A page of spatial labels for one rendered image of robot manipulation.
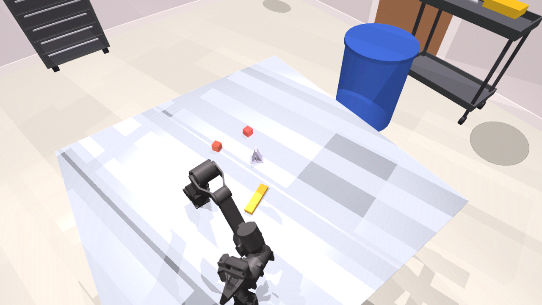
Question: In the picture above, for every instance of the yellow bar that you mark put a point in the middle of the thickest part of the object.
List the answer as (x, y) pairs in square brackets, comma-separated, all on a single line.
[(256, 198)]

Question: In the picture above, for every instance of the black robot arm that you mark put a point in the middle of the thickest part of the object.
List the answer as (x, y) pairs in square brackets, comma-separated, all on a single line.
[(246, 235)]

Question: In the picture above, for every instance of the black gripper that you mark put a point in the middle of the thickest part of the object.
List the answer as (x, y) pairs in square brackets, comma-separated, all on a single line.
[(240, 278)]

